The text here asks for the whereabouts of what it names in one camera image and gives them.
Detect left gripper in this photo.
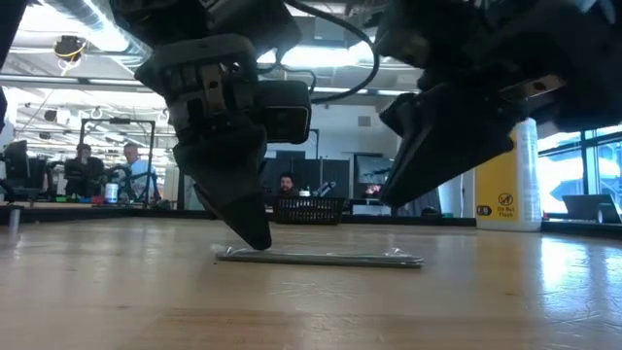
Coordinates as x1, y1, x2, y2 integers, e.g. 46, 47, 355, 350
133, 32, 273, 252

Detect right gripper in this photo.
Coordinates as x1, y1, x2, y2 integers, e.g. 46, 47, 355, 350
374, 0, 622, 209

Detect narrow grey metal strip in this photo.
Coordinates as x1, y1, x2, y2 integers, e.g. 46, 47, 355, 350
212, 244, 426, 269

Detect grey cloth curtain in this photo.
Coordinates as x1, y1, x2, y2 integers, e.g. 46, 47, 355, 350
177, 167, 205, 211

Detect black divider curtain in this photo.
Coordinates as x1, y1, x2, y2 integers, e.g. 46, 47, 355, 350
400, 189, 442, 218

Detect black computer monitor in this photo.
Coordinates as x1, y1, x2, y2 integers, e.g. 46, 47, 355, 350
356, 154, 396, 187

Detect black plastic basket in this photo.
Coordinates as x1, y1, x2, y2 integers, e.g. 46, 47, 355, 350
270, 194, 347, 226

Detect white wipes canister yellow label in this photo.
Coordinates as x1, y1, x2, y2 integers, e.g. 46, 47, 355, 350
473, 118, 543, 232

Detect black divider panels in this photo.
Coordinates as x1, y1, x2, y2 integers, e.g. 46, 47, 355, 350
261, 156, 351, 209

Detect grey open laptop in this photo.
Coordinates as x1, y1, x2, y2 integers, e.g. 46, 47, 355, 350
562, 193, 622, 226

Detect long ceiling light bar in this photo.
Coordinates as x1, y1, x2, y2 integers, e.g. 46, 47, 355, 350
0, 75, 422, 97

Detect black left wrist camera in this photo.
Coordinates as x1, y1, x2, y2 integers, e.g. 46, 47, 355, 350
256, 80, 313, 146

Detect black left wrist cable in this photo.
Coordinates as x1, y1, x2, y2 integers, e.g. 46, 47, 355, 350
284, 0, 381, 105

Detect silver ventilation duct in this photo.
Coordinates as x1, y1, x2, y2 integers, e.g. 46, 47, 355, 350
51, 0, 153, 67

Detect black yellow cable reel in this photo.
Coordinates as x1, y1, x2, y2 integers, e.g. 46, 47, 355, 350
52, 34, 88, 63

